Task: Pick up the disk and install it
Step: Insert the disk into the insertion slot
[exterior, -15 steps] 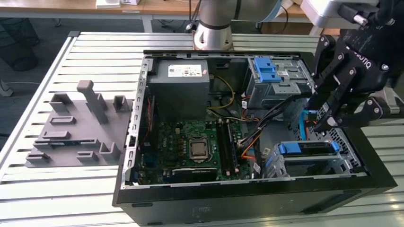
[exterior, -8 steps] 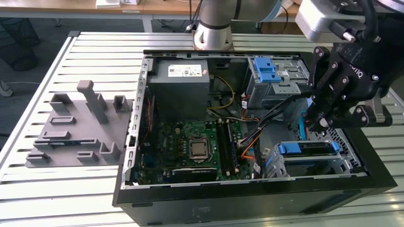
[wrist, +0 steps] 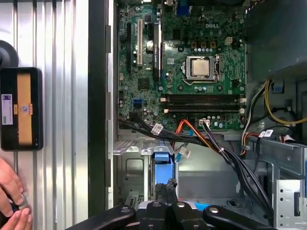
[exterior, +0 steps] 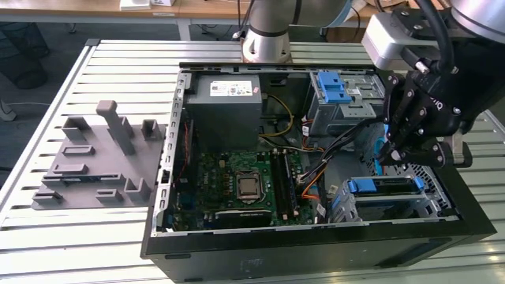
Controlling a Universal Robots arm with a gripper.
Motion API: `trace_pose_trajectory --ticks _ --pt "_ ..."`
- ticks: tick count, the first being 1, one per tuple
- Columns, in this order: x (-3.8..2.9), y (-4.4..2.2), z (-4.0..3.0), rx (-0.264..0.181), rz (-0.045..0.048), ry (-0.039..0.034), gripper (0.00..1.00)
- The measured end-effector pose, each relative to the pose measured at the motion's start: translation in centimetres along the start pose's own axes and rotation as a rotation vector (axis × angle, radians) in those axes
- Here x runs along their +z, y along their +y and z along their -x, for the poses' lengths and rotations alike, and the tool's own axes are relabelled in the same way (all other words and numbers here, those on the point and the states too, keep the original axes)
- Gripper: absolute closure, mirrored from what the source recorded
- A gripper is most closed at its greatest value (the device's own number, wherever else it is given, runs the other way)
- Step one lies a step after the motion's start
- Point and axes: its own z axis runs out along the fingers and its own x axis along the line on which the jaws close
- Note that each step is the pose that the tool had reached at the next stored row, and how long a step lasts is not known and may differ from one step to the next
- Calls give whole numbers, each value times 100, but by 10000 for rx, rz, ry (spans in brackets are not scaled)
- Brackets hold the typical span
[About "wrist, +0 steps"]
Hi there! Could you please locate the green motherboard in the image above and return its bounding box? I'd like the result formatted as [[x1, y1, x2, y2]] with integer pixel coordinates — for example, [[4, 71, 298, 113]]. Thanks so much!
[[117, 0, 248, 131]]

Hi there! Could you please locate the black open PC case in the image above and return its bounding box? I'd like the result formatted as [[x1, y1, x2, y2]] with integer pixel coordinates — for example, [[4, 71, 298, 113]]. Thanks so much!
[[87, 0, 307, 230]]

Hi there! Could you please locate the person's bare hand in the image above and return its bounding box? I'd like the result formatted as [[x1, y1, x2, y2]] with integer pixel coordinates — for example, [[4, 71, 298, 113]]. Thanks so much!
[[0, 157, 33, 230]]

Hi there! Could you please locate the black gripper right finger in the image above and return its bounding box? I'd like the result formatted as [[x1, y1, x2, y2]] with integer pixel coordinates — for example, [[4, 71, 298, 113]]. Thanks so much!
[[167, 178, 272, 230]]

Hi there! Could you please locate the black graphics card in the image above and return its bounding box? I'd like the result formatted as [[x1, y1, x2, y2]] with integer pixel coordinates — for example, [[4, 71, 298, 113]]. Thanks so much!
[[152, 21, 164, 82]]

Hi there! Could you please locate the blue flat wire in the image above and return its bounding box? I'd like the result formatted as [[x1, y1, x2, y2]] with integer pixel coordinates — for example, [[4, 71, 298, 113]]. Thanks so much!
[[176, 128, 194, 166]]

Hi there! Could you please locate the RAM slot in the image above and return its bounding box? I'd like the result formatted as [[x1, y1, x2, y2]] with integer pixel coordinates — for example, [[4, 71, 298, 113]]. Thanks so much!
[[161, 108, 246, 114], [161, 93, 246, 100], [161, 99, 246, 105], [161, 104, 246, 110]]

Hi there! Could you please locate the orange red flat wire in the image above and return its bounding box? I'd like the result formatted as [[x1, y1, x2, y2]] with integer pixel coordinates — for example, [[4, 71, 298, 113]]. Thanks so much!
[[175, 119, 217, 149]]

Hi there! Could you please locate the black cable bundle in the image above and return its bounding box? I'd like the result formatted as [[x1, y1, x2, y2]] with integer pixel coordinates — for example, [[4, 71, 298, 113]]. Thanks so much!
[[201, 119, 275, 225]]

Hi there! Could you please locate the white expansion slot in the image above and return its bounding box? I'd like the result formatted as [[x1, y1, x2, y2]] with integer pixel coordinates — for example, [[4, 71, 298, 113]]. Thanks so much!
[[136, 19, 143, 67]]

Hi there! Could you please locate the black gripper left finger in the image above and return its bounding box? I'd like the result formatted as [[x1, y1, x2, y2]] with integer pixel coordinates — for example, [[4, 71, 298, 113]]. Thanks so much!
[[64, 183, 168, 230]]

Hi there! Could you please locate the CPU socket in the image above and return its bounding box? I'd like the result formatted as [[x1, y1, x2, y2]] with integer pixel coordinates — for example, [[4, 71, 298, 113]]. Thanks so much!
[[183, 54, 222, 84]]

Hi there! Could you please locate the yellow wire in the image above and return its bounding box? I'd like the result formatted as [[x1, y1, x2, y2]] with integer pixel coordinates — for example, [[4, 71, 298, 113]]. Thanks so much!
[[263, 80, 307, 127]]

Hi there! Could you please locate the black round stand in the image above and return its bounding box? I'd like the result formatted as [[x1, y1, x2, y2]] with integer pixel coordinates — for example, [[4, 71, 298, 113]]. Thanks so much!
[[0, 40, 19, 69]]

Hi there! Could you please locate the black flat cable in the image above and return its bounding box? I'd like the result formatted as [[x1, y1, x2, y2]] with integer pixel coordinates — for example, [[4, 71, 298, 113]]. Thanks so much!
[[118, 118, 204, 147]]

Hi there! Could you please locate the grey power supply box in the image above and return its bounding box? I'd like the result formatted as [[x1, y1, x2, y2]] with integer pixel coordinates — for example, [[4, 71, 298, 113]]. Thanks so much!
[[244, 0, 307, 75]]

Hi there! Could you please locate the hard disk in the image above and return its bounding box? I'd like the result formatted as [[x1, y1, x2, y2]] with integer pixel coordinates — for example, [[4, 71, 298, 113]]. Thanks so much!
[[138, 146, 204, 216]]

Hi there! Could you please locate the silver metal disk bay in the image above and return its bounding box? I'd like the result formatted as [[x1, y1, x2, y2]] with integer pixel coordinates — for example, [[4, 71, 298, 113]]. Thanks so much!
[[112, 140, 180, 209]]

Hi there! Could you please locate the grey metal drive cage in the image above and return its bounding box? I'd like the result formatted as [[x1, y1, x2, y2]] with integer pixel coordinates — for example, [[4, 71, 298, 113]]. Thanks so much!
[[247, 135, 307, 230]]

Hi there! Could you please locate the black expansion slot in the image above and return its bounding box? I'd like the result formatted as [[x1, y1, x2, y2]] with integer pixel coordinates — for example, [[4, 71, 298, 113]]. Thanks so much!
[[126, 23, 133, 73]]

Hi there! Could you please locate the silver CPU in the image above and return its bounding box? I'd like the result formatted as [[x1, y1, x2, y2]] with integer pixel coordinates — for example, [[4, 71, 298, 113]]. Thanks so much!
[[191, 58, 212, 78]]

